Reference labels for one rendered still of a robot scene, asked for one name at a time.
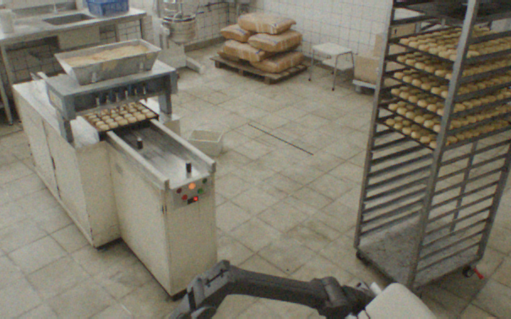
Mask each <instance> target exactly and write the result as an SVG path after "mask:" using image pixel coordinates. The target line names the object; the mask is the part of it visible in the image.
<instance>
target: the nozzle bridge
mask: <svg viewBox="0 0 511 319"><path fill-rule="evenodd" d="M44 80H45V85H46V92H47V97H48V100H49V104H50V105H52V106H53V107H54V108H55V111H56V112H57V120H58V124H59V128H60V133H61V136H62V137H63V138H64V139H65V140H66V141H67V142H71V141H74V137H73V132H72V128H71V124H70V122H71V121H75V120H77V117H79V116H85V115H88V114H91V113H95V111H96V112H99V111H102V110H105V109H108V108H112V107H115V106H119V105H125V104H128V103H132V102H135V101H138V100H144V99H148V98H152V97H155V96H158V101H159V109H160V110H161V111H163V112H165V113H166V114H167V115H168V114H171V113H172V111H171V94H172V95H173V94H175V93H178V92H177V70H175V69H174V68H172V67H171V66H169V65H167V64H165V63H163V62H161V61H159V60H156V62H155V65H154V66H153V67H152V68H151V70H148V71H143V72H140V73H137V74H136V73H133V75H132V74H129V76H128V75H126V77H123V76H121V78H119V77H117V78H114V79H110V80H107V81H103V82H98V83H94V84H87V85H84V86H80V84H79V83H76V82H75V81H74V80H72V79H71V78H70V77H69V75H68V74H65V75H61V76H56V77H52V78H45V79H44ZM146 80H148V89H147V81H146ZM138 82H139V92H138V96H135V95H134V90H133V89H134V85H136V88H137V90H138ZM143 84H145V86H146V89H147V90H146V94H144V92H143ZM128 85H130V94H129V95H128V96H129V98H126V96H125V88H128V93H129V87H128ZM118 87H119V88H120V96H119V100H116V97H115V90H117V92H118V95H119V88H118ZM109 89H110V91H111V98H110V103H106V92H107V93H108V95H109V97H110V93H109ZM99 91H100V92H101V101H100V105H97V104H96V103H95V95H98V96H99V98H100V92H99Z"/></svg>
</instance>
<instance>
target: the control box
mask: <svg viewBox="0 0 511 319"><path fill-rule="evenodd" d="M204 178H206V179H207V181H206V182H205V183H203V182H202V180H203V179H204ZM191 183H194V184H195V187H194V188H193V189H190V185H191ZM177 189H182V192H181V193H180V194H177V193H176V191H177ZM199 189H203V190H204V191H203V193H202V194H199V193H198V190H199ZM169 194H170V204H171V209H172V210H176V209H178V208H182V207H184V206H187V205H189V204H191V203H189V200H190V199H192V203H195V201H196V202H197V201H198V200H201V199H203V198H206V197H208V196H211V194H210V173H208V172H205V173H203V174H200V175H198V176H194V177H192V178H189V179H187V180H185V181H181V182H178V183H177V184H175V185H173V186H170V190H169ZM184 195H187V196H188V199H187V200H183V199H182V197H183V196H184ZM196 197H197V200H195V199H196ZM194 198H195V199H194ZM190 201H191V200H190Z"/></svg>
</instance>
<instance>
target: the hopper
mask: <svg viewBox="0 0 511 319"><path fill-rule="evenodd" d="M127 46H134V47H135V48H138V47H141V48H143V49H145V50H146V51H147V52H146V53H141V54H137V55H133V56H129V57H120V58H116V59H111V60H107V61H104V62H95V63H91V64H86V65H82V66H77V67H73V68H72V67H71V66H69V65H68V64H67V63H66V62H69V61H71V62H72V61H73V60H74V61H79V60H83V59H85V58H87V57H90V55H91V56H92V55H93V54H95V53H100V54H101V55H102V56H103V55H110V54H112V53H114V52H117V51H118V50H117V49H118V48H123V47H127ZM160 52H161V49H160V48H158V47H155V46H152V45H151V44H149V42H147V41H143V40H141V39H137V40H132V41H124V42H118V43H114V44H110V45H104V46H96V47H91V48H86V49H81V50H77V51H68V52H63V53H58V54H54V56H55V57H56V58H57V60H58V61H59V62H60V64H61V66H63V67H64V69H65V70H66V72H67V73H68V75H69V77H70V78H71V79H72V80H74V81H75V82H76V83H79V84H80V86H84V85H87V84H94V83H98V82H103V81H107V80H110V79H114V78H117V77H119V78H121V76H123V77H126V75H128V76H129V74H132V75H133V73H136V74H137V73H140V72H143V71H148V70H151V68H152V67H153V66H154V65H155V62H156V60H157V58H158V56H159V55H160ZM79 54H81V55H79Z"/></svg>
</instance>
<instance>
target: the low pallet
mask: <svg viewBox="0 0 511 319"><path fill-rule="evenodd" d="M209 59H211V60H214V61H215V68H218V69H219V68H224V67H227V66H231V67H234V68H238V69H239V75H240V76H246V75H248V74H250V73H254V74H257V75H261V76H264V83H265V84H268V85H271V84H274V83H276V82H279V81H281V80H282V79H285V78H289V77H290V76H293V75H295V74H297V73H300V72H302V71H305V70H307V69H308V68H310V67H311V64H312V63H311V62H308V61H303V60H302V62H301V63H299V65H296V66H295V67H293V68H289V69H287V70H285V71H283V72H281V73H270V72H265V71H262V70H259V69H256V68H255V67H254V66H252V65H251V64H250V62H244V63H240V62H235V61H232V60H230V59H227V58H224V57H222V56H221V55H219V56H213V57H210V58H209Z"/></svg>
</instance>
